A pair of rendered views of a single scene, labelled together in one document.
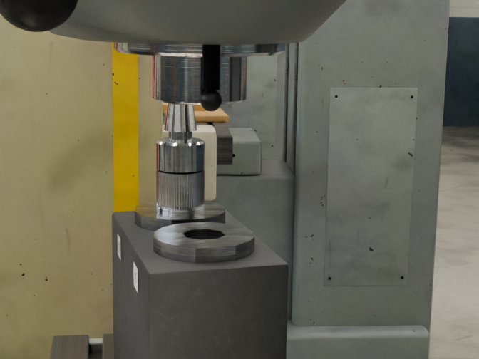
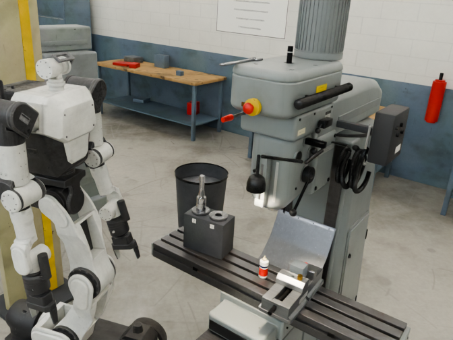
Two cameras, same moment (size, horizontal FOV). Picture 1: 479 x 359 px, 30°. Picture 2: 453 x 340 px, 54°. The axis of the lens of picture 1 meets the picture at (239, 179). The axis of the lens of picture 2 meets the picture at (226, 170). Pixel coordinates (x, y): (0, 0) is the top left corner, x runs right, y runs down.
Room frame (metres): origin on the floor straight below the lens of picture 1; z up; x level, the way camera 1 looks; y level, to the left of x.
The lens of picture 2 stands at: (-0.57, 1.41, 2.13)
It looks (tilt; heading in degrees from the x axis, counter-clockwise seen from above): 22 degrees down; 313
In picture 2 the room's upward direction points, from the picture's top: 3 degrees clockwise
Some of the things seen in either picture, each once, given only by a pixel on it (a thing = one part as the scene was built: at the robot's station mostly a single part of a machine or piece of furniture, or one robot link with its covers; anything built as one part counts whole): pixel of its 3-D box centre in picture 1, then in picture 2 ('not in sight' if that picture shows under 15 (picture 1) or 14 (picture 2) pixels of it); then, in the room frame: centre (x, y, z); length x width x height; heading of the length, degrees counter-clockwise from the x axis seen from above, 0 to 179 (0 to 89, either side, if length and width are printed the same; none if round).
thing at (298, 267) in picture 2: not in sight; (298, 270); (0.30, 0.00, 1.04); 0.06 x 0.05 x 0.06; 11
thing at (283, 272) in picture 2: not in sight; (292, 280); (0.29, 0.05, 1.02); 0.12 x 0.06 x 0.04; 11
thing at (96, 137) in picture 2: not in sight; (94, 137); (1.07, 0.49, 1.52); 0.13 x 0.12 x 0.22; 118
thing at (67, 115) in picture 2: not in sight; (45, 123); (1.01, 0.71, 1.63); 0.34 x 0.30 x 0.36; 117
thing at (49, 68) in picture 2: not in sight; (53, 70); (0.96, 0.69, 1.84); 0.10 x 0.07 x 0.09; 117
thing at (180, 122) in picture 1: (180, 82); (201, 186); (0.86, 0.06, 1.25); 0.03 x 0.03 x 0.11
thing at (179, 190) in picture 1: (180, 179); (201, 204); (0.86, 0.06, 1.16); 0.05 x 0.05 x 0.06
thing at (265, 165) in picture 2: not in sight; (263, 181); (0.43, 0.13, 1.45); 0.04 x 0.04 x 0.21; 9
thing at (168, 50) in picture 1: (199, 43); not in sight; (0.45, 0.02, 1.31); 0.09 x 0.09 x 0.01
